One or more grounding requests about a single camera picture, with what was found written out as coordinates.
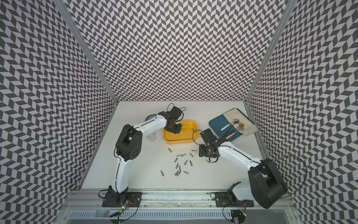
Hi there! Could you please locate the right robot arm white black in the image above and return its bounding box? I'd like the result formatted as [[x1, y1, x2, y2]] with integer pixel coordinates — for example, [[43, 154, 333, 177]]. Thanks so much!
[[199, 128, 288, 209]]

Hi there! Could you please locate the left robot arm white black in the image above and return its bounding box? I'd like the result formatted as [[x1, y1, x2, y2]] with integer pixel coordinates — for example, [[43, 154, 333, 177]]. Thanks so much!
[[108, 106, 184, 197]]

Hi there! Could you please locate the yellow plastic storage box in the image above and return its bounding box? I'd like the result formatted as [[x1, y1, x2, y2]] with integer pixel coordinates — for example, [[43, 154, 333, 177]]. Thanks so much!
[[163, 120, 199, 145]]

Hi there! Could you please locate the silver bit cluster lower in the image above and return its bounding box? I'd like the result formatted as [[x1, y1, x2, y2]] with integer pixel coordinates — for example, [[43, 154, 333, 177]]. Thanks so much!
[[175, 166, 181, 176]]

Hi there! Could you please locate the blue white patterned bowl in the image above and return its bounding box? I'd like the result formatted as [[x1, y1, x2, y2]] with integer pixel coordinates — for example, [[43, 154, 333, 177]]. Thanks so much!
[[145, 114, 157, 121]]

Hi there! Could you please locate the clear plastic cup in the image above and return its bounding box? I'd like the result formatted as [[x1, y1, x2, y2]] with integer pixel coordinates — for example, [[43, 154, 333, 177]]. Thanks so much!
[[146, 132, 157, 142]]

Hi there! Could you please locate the teal blue tray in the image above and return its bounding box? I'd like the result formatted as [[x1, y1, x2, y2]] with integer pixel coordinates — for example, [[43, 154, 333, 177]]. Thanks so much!
[[209, 110, 253, 137]]

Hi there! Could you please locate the white spoon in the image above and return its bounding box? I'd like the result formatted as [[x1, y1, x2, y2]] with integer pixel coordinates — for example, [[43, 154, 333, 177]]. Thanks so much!
[[221, 119, 240, 131]]

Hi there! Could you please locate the beige cloth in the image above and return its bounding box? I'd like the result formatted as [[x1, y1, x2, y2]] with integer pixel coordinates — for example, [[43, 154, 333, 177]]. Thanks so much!
[[223, 108, 258, 136]]

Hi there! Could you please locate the pink handled spoon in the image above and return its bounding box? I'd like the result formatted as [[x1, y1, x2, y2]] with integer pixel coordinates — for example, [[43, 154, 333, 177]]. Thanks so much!
[[226, 127, 244, 140]]

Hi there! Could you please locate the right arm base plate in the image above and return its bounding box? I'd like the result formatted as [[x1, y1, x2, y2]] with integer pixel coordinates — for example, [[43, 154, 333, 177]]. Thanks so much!
[[210, 192, 254, 208]]

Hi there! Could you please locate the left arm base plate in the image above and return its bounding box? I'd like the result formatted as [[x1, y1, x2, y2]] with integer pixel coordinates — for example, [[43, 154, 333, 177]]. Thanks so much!
[[102, 192, 143, 208]]

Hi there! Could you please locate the aluminium front rail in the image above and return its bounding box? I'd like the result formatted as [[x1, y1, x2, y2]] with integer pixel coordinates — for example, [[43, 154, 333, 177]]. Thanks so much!
[[60, 189, 297, 211]]

